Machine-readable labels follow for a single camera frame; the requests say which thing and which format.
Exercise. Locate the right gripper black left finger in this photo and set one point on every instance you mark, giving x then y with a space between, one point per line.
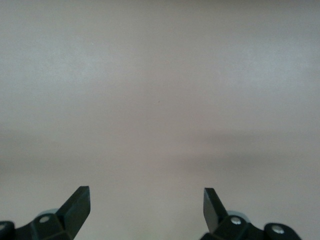
72 215

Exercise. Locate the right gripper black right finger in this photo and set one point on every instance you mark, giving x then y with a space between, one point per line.
215 215

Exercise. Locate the brown table cover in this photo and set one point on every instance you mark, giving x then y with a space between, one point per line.
160 100

